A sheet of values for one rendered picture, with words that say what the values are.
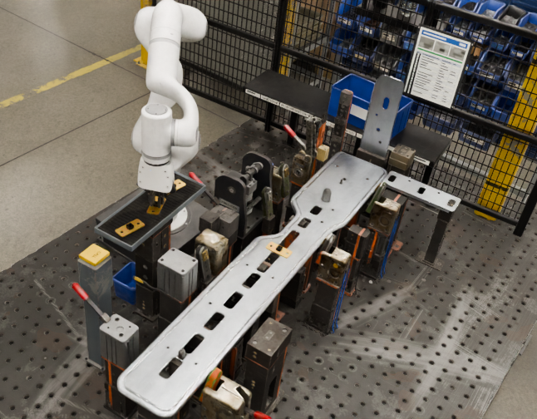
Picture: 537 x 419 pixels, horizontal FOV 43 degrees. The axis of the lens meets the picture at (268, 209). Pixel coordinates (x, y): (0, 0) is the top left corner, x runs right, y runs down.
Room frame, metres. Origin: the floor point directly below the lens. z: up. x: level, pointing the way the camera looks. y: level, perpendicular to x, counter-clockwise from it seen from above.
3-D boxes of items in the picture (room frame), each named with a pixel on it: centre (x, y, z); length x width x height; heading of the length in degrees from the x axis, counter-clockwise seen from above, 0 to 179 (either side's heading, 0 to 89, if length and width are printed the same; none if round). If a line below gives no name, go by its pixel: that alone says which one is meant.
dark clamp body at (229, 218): (1.71, 0.14, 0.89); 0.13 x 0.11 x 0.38; 64
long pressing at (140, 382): (1.63, -0.05, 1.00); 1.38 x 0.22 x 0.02; 154
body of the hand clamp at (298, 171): (2.14, -0.11, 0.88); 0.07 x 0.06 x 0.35; 64
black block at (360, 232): (1.82, -0.33, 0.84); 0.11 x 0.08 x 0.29; 64
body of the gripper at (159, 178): (1.59, 0.34, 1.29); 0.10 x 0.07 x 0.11; 85
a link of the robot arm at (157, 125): (1.59, 0.34, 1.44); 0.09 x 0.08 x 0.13; 96
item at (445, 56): (2.52, -0.59, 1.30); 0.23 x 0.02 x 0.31; 64
